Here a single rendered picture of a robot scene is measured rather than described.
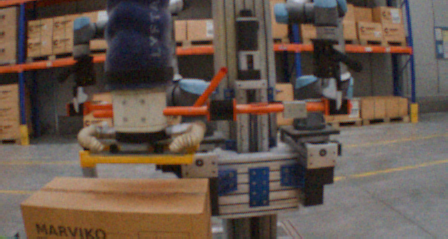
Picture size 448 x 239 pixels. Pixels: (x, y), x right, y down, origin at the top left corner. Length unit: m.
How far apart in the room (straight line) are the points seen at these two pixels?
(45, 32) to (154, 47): 7.72
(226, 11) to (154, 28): 0.84
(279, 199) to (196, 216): 0.85
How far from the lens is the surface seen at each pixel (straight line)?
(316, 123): 2.06
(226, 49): 2.18
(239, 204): 2.06
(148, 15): 1.38
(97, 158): 1.38
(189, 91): 1.97
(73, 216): 1.39
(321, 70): 1.44
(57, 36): 8.96
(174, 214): 1.30
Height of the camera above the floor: 1.35
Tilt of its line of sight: 6 degrees down
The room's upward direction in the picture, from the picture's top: 3 degrees counter-clockwise
